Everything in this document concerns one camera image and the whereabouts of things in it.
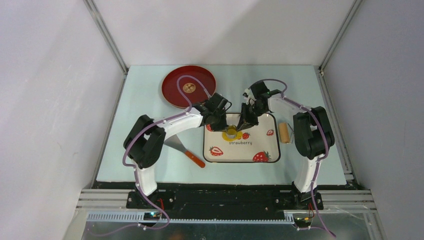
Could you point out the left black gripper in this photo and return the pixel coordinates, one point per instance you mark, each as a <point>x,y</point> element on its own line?
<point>222,127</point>

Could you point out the small clear glass cup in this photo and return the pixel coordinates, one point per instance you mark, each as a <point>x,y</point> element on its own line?
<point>231,132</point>

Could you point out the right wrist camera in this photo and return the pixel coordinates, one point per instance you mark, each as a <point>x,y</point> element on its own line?
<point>247,94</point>

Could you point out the grey slotted cable duct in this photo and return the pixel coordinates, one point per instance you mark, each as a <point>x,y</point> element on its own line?
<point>145,217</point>

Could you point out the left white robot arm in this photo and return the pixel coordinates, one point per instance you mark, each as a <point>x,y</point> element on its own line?
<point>144,143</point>

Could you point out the orange handled spatula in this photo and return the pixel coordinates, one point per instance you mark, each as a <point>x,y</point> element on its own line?
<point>175,143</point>

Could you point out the yellow dough piece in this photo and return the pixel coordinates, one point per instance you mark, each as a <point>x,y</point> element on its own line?
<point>238,137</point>

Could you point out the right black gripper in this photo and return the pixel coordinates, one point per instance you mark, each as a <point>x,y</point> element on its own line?
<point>245,121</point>

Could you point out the round red plate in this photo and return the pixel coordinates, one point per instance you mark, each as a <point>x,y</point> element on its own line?
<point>193,81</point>

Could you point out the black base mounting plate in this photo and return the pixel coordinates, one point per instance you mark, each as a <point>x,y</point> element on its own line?
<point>225,201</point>

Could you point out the strawberry print tray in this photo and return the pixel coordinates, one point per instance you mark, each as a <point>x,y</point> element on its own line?
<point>259,144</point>

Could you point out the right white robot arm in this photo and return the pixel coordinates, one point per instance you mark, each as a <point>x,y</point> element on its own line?
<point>313,134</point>

